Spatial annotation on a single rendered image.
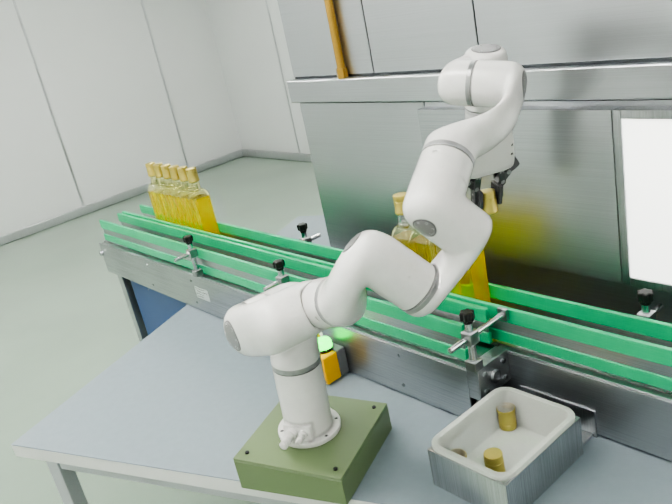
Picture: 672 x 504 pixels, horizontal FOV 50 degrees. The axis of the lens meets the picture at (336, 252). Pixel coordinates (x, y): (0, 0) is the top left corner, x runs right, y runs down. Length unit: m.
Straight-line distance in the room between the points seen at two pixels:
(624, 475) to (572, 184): 0.54
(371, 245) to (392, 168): 0.79
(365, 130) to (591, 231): 0.66
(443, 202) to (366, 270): 0.15
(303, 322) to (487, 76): 0.49
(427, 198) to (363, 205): 0.91
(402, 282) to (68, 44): 6.38
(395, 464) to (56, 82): 6.15
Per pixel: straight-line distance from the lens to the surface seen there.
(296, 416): 1.40
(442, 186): 1.06
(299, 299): 1.18
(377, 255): 1.05
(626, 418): 1.40
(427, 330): 1.50
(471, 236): 1.07
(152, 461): 1.66
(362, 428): 1.45
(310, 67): 1.95
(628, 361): 1.36
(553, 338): 1.43
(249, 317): 1.19
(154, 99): 7.59
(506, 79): 1.20
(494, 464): 1.33
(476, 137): 1.13
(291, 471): 1.39
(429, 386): 1.55
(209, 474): 1.56
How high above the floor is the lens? 1.63
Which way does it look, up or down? 21 degrees down
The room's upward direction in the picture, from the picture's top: 12 degrees counter-clockwise
